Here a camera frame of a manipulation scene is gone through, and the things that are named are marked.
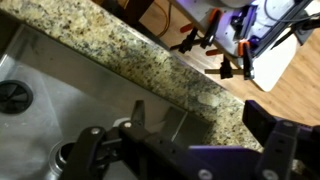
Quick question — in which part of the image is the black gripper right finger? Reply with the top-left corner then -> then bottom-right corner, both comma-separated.
242,99 -> 320,180

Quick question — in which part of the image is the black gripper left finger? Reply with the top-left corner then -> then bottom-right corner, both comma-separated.
59,99 -> 214,180

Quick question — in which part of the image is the white robot base board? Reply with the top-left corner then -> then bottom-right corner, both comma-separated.
173,0 -> 320,93

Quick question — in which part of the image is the stainless steel sink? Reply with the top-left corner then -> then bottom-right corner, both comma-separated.
0,9 -> 214,180

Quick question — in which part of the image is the black bar clamp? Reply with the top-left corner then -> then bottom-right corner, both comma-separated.
204,55 -> 245,80

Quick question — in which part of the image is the black sink drain stopper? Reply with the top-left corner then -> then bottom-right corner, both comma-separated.
0,79 -> 34,115

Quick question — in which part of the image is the chrome round drain ring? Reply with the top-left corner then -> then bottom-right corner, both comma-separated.
49,139 -> 79,175

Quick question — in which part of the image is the orange-handled black clamp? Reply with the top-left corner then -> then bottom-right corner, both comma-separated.
199,7 -> 224,50
237,39 -> 256,81
169,22 -> 202,55

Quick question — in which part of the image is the orange floor cable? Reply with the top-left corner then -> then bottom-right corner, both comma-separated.
156,1 -> 173,38

